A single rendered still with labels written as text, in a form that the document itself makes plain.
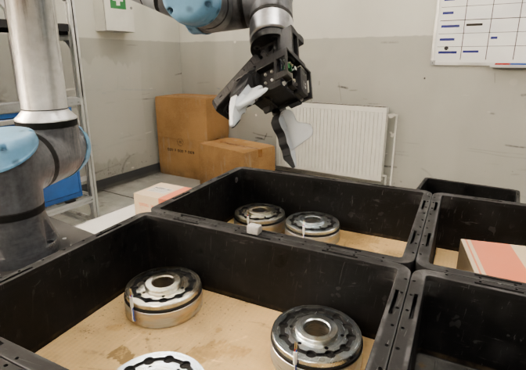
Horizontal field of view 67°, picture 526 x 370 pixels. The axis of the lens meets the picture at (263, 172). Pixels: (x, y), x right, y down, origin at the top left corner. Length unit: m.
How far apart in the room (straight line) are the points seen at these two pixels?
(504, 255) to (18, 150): 0.76
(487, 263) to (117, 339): 0.47
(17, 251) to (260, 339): 0.48
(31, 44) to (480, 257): 0.83
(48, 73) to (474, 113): 2.95
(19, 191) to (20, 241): 0.09
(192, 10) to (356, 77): 2.99
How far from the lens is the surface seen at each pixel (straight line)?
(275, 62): 0.61
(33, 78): 0.90
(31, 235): 0.83
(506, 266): 0.61
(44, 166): 0.84
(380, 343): 0.38
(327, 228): 0.75
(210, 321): 0.56
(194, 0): 0.61
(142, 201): 1.23
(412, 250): 0.54
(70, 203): 2.73
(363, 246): 0.77
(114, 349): 0.54
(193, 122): 3.92
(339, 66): 3.58
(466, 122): 3.38
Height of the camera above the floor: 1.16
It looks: 16 degrees down
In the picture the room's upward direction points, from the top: straight up
